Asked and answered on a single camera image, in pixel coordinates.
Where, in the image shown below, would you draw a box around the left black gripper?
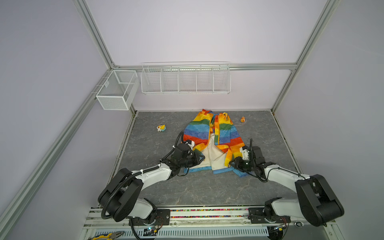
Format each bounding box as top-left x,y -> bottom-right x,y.
179,151 -> 205,168

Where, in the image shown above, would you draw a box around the rainbow striped jacket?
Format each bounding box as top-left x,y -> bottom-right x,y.
183,110 -> 246,178

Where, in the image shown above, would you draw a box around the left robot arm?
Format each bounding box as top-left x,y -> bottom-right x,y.
98,132 -> 205,224

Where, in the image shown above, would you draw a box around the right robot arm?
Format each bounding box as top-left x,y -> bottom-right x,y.
230,145 -> 345,227

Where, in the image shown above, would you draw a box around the yellow white small toy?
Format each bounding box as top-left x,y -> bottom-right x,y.
157,125 -> 166,132

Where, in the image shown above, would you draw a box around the white mesh box basket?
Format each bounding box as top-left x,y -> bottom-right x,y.
96,70 -> 140,111

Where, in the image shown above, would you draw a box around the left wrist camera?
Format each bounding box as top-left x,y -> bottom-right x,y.
185,140 -> 195,150

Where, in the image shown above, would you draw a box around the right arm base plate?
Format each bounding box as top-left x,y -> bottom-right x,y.
248,206 -> 291,224

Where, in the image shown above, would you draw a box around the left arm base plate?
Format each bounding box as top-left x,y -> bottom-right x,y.
131,209 -> 171,226

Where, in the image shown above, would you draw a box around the white slotted cable duct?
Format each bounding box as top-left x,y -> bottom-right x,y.
95,226 -> 270,239

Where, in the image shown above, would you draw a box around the green handled ratchet tool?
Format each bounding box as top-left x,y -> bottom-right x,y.
294,220 -> 327,228

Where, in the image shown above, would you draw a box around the white wire shelf basket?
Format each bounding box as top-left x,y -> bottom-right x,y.
141,62 -> 232,95

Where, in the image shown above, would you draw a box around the yellow handled pliers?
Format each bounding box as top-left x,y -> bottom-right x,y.
89,231 -> 125,240

